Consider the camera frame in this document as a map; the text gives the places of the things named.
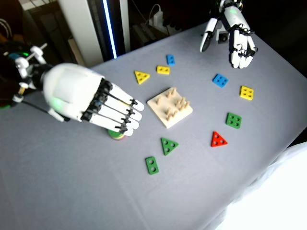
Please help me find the small white box black square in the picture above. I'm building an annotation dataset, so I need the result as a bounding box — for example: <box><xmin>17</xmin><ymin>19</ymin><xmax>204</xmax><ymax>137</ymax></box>
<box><xmin>216</xmin><ymin>30</ymin><xmax>230</xmax><ymax>44</ymax></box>

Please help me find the white pillar with panel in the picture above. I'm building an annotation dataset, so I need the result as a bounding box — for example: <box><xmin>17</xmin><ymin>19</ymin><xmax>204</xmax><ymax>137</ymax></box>
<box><xmin>58</xmin><ymin>0</ymin><xmax>131</xmax><ymax>68</ymax></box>

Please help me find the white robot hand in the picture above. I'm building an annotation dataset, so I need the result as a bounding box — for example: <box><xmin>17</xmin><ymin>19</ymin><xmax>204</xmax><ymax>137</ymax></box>
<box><xmin>200</xmin><ymin>5</ymin><xmax>259</xmax><ymax>69</ymax></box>
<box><xmin>42</xmin><ymin>62</ymin><xmax>145</xmax><ymax>137</ymax></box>

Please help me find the yellow square four-hole block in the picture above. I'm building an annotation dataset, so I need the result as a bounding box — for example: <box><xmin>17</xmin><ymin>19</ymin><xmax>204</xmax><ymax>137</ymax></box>
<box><xmin>239</xmin><ymin>85</ymin><xmax>255</xmax><ymax>101</ymax></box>

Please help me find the green square four-hole block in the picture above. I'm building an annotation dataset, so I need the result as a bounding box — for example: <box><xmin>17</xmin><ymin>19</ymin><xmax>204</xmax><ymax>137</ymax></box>
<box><xmin>225</xmin><ymin>112</ymin><xmax>243</xmax><ymax>130</ymax></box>

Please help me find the green rectangular two-hole block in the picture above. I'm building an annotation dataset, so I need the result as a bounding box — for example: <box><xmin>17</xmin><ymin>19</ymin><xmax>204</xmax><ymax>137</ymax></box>
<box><xmin>145</xmin><ymin>156</ymin><xmax>160</xmax><ymax>175</ymax></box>

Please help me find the yellow triangular three-hole block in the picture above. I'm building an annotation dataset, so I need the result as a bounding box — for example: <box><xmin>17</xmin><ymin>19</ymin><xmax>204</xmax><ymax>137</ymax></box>
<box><xmin>134</xmin><ymin>70</ymin><xmax>151</xmax><ymax>85</ymax></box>

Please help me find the green triangular three-hole block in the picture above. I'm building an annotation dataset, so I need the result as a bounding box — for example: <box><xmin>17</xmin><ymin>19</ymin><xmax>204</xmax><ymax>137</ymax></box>
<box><xmin>160</xmin><ymin>137</ymin><xmax>179</xmax><ymax>157</ymax></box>

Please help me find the green round block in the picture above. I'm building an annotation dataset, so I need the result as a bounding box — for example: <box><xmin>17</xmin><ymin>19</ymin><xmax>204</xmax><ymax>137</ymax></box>
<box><xmin>107</xmin><ymin>129</ymin><xmax>123</xmax><ymax>138</ymax></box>

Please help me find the yellow rectangular two-hole block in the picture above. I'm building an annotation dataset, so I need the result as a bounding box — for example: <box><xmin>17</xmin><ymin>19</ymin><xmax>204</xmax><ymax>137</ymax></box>
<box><xmin>156</xmin><ymin>65</ymin><xmax>171</xmax><ymax>75</ymax></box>

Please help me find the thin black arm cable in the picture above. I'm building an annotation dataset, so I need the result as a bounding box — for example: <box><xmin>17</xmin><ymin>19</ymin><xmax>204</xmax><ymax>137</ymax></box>
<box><xmin>21</xmin><ymin>100</ymin><xmax>66</xmax><ymax>121</ymax></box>

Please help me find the bright white cover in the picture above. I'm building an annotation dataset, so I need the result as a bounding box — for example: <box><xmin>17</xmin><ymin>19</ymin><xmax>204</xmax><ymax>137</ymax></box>
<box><xmin>212</xmin><ymin>141</ymin><xmax>307</xmax><ymax>230</ymax></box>

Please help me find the blue square four-hole block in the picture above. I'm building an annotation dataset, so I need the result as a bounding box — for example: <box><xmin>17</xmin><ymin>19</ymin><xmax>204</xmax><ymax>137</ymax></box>
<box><xmin>212</xmin><ymin>73</ymin><xmax>229</xmax><ymax>89</ymax></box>

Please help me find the blue light strip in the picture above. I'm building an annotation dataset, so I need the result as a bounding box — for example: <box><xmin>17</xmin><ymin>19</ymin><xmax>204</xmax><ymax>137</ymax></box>
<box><xmin>102</xmin><ymin>0</ymin><xmax>118</xmax><ymax>59</ymax></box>

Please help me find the wooden peg board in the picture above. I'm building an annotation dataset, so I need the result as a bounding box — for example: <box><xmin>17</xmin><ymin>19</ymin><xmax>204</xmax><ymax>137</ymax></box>
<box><xmin>146</xmin><ymin>87</ymin><xmax>194</xmax><ymax>129</ymax></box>

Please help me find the grey table cloth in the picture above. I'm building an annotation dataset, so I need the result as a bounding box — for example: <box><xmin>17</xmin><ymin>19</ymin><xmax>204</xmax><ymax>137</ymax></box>
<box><xmin>0</xmin><ymin>21</ymin><xmax>307</xmax><ymax>230</ymax></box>

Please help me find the red triangular three-hole block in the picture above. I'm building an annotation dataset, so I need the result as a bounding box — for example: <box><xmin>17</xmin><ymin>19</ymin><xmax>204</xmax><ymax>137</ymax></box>
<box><xmin>211</xmin><ymin>131</ymin><xmax>229</xmax><ymax>148</ymax></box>

